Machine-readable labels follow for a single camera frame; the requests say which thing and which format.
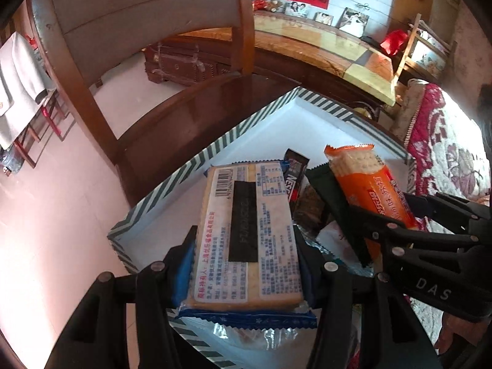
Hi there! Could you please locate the person's right hand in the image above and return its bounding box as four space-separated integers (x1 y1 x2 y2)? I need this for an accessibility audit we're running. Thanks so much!
434 309 473 354

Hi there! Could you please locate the wooden cabinet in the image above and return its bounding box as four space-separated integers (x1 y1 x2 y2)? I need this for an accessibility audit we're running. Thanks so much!
144 42 231 85

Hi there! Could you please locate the black coffee sachet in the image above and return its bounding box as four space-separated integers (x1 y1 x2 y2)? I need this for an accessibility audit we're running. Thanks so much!
282 148 310 204

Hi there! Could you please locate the wooden chair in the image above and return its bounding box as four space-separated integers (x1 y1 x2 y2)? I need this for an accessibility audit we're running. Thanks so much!
27 0 304 208

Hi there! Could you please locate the white snack packet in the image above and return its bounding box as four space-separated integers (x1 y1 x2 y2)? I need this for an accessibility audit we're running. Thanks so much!
315 221 364 273

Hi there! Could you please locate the red drying rack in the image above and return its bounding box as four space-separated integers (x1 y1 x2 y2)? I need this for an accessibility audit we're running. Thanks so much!
11 34 75 170

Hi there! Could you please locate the green white striped box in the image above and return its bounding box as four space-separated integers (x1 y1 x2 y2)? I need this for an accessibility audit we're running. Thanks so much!
108 86 418 354

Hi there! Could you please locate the orange cracker packet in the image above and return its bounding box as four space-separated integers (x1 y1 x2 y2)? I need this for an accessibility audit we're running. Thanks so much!
324 144 419 266

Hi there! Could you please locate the white towel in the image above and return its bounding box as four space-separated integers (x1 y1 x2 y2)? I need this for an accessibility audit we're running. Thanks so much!
0 33 54 150

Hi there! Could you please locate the blue cracker packet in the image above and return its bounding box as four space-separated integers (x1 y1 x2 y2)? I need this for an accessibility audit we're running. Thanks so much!
166 161 318 350

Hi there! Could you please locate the wide couple photo frame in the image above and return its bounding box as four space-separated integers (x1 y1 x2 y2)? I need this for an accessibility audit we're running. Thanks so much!
284 2 311 18

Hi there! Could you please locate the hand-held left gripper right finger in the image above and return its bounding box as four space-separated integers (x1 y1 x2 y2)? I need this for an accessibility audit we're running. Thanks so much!
294 227 442 369

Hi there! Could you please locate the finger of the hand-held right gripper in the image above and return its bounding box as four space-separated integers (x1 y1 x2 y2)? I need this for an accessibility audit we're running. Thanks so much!
348 205 481 244
402 193 492 235

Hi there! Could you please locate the brown snack packet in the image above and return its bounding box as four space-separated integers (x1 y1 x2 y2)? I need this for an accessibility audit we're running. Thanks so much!
292 184 327 231

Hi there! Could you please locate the red bag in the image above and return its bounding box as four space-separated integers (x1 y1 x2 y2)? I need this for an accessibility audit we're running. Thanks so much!
380 30 409 55

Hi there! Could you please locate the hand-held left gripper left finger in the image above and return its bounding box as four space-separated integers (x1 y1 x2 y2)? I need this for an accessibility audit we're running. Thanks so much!
44 225 200 369

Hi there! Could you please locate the large wedding photo frame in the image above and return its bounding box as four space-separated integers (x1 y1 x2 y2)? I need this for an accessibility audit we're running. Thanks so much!
338 7 370 38

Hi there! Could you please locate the dark green snack packet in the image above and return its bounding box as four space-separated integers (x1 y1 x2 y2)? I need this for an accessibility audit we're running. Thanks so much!
305 165 375 268

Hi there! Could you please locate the wooden rack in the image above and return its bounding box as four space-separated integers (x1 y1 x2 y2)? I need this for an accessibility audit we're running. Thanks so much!
392 13 456 85

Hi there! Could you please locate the red white floral fleece blanket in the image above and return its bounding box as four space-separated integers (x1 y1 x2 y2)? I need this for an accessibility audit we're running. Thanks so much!
396 79 492 354

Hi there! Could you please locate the glass topped wooden table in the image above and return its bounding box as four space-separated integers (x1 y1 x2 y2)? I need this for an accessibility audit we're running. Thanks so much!
177 10 396 108

